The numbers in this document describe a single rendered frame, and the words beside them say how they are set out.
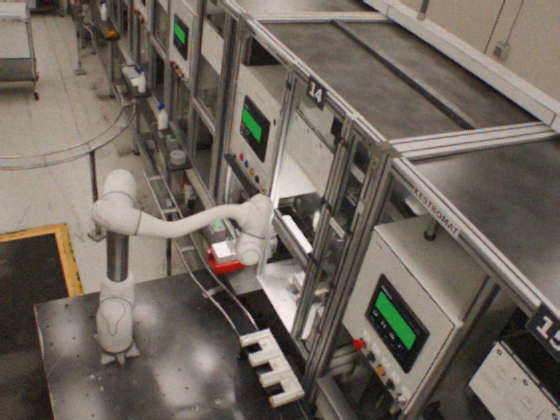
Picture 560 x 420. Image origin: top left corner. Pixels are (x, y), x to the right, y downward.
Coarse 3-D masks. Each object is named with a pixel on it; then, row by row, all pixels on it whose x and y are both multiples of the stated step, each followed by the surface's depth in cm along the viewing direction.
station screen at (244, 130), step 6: (246, 108) 232; (252, 114) 228; (258, 120) 223; (240, 126) 241; (246, 126) 236; (240, 132) 243; (246, 132) 237; (246, 138) 238; (252, 138) 232; (252, 144) 233; (258, 144) 228; (258, 150) 229
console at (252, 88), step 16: (240, 80) 239; (256, 80) 225; (240, 96) 242; (256, 96) 226; (272, 96) 217; (240, 112) 245; (256, 112) 226; (272, 112) 216; (272, 128) 218; (240, 144) 252; (272, 144) 221; (240, 160) 255; (256, 160) 238; (272, 160) 224; (256, 176) 239
